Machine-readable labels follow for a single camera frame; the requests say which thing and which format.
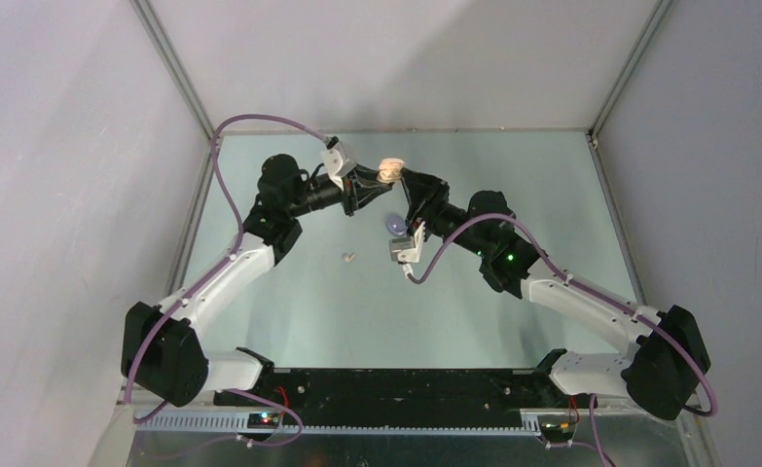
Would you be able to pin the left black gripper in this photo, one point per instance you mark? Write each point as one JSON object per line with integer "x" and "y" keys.
{"x": 349, "y": 197}

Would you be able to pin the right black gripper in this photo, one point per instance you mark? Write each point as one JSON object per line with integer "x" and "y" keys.
{"x": 425, "y": 194}

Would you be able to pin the beige earbud charging case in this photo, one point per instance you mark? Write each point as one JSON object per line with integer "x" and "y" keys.
{"x": 390, "y": 170}

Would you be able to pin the purple earbud charging case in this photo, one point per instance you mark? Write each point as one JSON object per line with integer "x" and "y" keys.
{"x": 396, "y": 225}

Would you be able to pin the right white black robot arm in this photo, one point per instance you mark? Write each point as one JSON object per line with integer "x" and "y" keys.
{"x": 659, "y": 358}

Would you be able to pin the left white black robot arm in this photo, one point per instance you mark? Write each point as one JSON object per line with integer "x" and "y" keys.
{"x": 162, "y": 352}

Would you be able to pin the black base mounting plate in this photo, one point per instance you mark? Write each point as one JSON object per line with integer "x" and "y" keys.
{"x": 414, "y": 398}

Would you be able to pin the left circuit board with LEDs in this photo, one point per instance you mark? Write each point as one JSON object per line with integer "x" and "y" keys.
{"x": 264, "y": 421}

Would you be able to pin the circuit board with leds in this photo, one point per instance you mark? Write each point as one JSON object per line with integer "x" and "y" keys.
{"x": 264, "y": 421}
{"x": 558, "y": 433}

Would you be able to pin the right circuit board with LEDs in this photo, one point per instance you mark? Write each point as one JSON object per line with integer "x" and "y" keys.
{"x": 558, "y": 433}

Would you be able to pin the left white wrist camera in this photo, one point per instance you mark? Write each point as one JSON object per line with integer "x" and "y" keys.
{"x": 338, "y": 160}

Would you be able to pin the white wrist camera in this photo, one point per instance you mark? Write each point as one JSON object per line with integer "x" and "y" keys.
{"x": 338, "y": 160}
{"x": 407, "y": 244}

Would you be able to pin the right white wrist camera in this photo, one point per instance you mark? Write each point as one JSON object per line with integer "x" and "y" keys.
{"x": 407, "y": 244}

